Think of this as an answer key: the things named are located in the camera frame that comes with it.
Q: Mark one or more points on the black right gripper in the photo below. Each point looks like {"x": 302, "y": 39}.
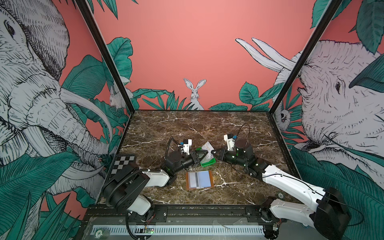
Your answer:
{"x": 223, "y": 157}

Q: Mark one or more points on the left black frame post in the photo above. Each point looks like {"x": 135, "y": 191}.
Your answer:
{"x": 98, "y": 38}

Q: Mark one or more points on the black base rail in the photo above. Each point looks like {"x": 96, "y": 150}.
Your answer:
{"x": 160, "y": 213}

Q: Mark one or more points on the green plastic tray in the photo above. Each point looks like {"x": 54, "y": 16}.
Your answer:
{"x": 209, "y": 159}

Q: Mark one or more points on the brown leather card holder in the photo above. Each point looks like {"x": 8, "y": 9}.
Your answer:
{"x": 199, "y": 180}

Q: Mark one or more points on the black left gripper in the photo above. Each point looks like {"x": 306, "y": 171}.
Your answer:
{"x": 194, "y": 158}

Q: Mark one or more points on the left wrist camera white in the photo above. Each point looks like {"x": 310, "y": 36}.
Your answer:
{"x": 185, "y": 146}

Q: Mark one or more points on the right black frame post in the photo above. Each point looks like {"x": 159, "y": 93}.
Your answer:
{"x": 324, "y": 21}

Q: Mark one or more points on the black white checkerboard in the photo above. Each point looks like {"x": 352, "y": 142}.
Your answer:
{"x": 120, "y": 161}

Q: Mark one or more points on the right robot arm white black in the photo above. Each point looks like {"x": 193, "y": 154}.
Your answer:
{"x": 322, "y": 209}

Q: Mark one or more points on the white slotted cable duct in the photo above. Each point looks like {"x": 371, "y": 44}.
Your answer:
{"x": 168, "y": 230}

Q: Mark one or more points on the black frame post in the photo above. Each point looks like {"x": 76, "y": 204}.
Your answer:
{"x": 324, "y": 21}
{"x": 98, "y": 38}

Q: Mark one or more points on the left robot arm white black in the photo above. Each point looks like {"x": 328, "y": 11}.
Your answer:
{"x": 123, "y": 192}

